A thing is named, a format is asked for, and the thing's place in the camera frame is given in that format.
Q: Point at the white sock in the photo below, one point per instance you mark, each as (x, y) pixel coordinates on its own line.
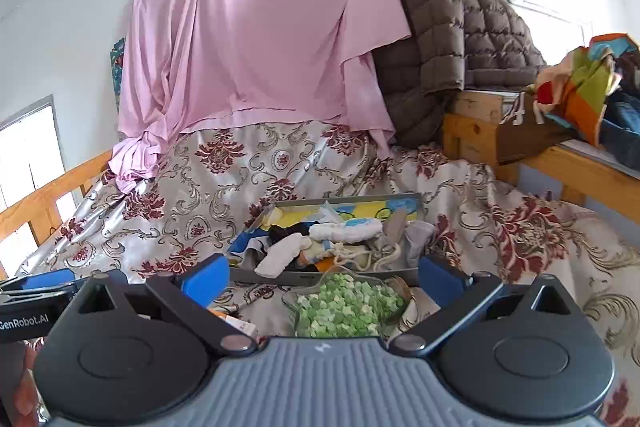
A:
(282, 257)

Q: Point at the window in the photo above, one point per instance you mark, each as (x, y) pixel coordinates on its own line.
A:
(30, 157)

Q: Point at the grey cartoon print tray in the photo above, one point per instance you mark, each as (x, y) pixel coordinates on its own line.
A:
(350, 207)

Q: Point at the wooden bunk frame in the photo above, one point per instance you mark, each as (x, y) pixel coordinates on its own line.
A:
(565, 162)

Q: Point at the orange cardboard box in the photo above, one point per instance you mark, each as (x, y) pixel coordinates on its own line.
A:
(235, 324)

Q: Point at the grey sock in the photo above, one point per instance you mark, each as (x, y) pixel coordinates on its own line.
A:
(420, 239)

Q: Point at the blue jeans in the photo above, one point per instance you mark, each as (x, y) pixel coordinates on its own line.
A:
(620, 132)

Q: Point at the floral satin blanket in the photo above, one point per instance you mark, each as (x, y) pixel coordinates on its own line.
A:
(200, 187)

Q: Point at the brown quilted jacket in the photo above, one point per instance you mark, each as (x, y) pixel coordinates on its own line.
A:
(440, 37)

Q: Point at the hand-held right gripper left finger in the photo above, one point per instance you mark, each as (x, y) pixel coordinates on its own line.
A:
(205, 278)

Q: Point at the black sock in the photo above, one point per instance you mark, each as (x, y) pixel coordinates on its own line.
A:
(290, 232)

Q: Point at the brown printed cloth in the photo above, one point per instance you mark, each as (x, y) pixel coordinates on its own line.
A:
(525, 137)

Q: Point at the glass bowl of green pieces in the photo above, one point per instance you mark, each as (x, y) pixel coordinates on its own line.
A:
(345, 307)

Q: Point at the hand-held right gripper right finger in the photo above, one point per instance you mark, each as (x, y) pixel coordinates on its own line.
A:
(442, 280)

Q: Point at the wooden bed frame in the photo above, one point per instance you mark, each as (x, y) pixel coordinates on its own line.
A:
(50, 197)

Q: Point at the teal wall poster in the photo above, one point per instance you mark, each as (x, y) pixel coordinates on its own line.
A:
(117, 67)

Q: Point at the blue printed cloth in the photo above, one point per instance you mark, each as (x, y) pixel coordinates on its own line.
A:
(250, 247)

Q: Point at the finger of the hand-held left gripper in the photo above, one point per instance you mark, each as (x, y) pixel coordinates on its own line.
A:
(50, 280)

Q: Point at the pink bed sheet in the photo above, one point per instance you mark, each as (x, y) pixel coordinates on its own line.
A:
(260, 32)

